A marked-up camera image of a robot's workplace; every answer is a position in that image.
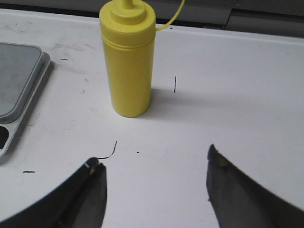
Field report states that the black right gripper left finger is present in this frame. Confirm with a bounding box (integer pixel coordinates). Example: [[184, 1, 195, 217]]
[[0, 158, 107, 228]]

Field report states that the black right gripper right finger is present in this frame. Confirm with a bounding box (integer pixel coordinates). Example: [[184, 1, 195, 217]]
[[206, 145, 304, 228]]

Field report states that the yellow squeeze bottle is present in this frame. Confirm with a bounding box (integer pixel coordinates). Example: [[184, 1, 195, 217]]
[[99, 0, 185, 118]]

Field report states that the silver digital kitchen scale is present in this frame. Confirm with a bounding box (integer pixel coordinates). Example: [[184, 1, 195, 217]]
[[0, 42, 51, 156]]

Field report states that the grey stone counter ledge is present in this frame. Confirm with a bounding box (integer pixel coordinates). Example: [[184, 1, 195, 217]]
[[0, 0, 304, 38]]

